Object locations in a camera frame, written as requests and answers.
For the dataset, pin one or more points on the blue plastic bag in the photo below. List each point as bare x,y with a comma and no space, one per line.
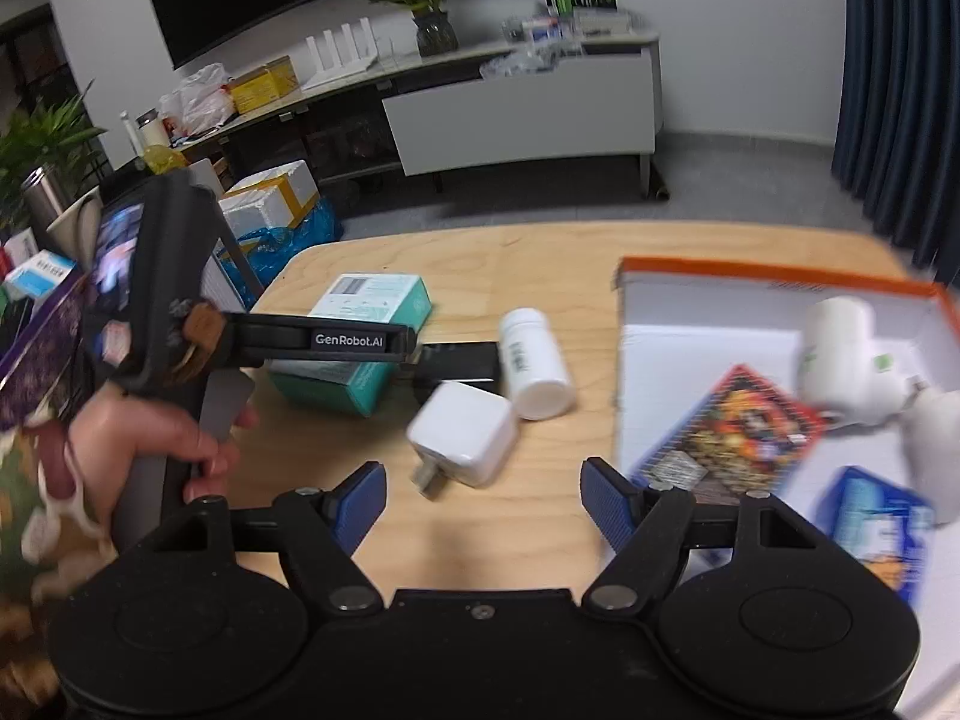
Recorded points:
300,244

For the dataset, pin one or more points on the white television cabinet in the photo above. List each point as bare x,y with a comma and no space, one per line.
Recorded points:
525,120

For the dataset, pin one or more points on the white plastic bag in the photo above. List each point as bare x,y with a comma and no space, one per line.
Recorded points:
195,101

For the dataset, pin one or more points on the beige bin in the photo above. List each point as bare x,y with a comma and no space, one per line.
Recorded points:
71,229

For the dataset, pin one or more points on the white plastic bottle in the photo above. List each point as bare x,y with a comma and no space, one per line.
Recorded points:
532,364

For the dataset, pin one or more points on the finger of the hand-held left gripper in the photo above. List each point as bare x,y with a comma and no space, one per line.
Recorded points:
345,342

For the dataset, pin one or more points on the white plastic device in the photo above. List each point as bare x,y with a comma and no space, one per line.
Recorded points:
840,352

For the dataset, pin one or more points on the person's left hand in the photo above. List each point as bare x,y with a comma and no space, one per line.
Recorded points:
142,427

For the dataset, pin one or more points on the purple patterned box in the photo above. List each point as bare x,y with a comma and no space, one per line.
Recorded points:
37,360

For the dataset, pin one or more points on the black charger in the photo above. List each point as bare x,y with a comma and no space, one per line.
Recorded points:
461,367

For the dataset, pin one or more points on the green leafy plant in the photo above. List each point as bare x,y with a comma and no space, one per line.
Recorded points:
45,135

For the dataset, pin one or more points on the teal cardboard box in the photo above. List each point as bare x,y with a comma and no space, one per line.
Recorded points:
375,300

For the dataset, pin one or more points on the metal plant pot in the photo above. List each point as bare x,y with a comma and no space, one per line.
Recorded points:
45,199

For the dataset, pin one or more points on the white router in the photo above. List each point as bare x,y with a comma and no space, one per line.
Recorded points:
341,52

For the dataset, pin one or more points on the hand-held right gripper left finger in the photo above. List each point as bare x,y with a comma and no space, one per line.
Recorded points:
364,504

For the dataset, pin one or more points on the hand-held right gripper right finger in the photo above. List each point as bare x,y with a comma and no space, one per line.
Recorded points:
606,510

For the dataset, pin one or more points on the colourful printed card pack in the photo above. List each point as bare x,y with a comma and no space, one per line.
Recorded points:
735,435

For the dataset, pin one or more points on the white foam box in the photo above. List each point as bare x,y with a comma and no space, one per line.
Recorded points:
270,199

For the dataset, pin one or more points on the dark blue curtain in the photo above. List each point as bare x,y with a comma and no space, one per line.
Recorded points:
900,90

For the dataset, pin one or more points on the blue dental floss box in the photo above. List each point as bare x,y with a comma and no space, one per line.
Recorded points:
874,532

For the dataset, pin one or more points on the pile of clear packets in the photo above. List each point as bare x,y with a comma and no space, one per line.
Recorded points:
555,37

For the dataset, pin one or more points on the yellow box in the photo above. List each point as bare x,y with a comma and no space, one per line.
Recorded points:
262,86

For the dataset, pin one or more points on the white cube charger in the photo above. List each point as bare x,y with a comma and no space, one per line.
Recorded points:
465,431

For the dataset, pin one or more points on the blue and white box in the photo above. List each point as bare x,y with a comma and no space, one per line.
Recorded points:
41,274

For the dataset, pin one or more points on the white spray bottle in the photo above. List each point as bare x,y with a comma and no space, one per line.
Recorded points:
131,135

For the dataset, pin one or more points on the red and white box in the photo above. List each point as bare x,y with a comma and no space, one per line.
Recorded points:
16,255

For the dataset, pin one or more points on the white box with orange rim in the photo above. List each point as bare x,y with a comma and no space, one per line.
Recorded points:
675,345

